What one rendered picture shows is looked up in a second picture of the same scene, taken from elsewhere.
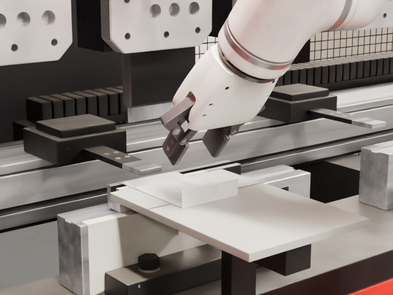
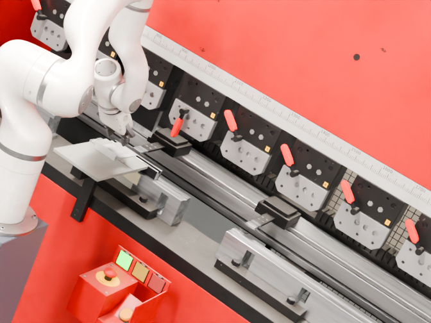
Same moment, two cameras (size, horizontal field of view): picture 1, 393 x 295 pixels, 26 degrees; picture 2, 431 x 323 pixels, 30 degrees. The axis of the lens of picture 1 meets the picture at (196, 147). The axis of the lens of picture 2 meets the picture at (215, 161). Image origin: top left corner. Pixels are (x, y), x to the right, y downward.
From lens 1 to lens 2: 226 cm
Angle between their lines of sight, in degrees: 57
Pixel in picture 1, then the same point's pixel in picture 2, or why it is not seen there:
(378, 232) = (181, 245)
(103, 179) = (172, 166)
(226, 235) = (68, 148)
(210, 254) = (115, 184)
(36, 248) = not seen: outside the picture
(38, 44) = not seen: hidden behind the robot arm
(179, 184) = (120, 152)
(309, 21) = (97, 92)
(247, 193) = (117, 163)
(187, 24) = (147, 99)
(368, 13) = (117, 104)
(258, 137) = (249, 210)
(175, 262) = not seen: hidden behind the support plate
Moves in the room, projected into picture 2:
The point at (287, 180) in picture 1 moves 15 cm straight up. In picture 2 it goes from (169, 193) to (187, 152)
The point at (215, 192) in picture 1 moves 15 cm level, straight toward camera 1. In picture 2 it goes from (106, 152) to (60, 141)
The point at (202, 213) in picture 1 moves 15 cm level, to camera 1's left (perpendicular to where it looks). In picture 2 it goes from (90, 149) to (81, 127)
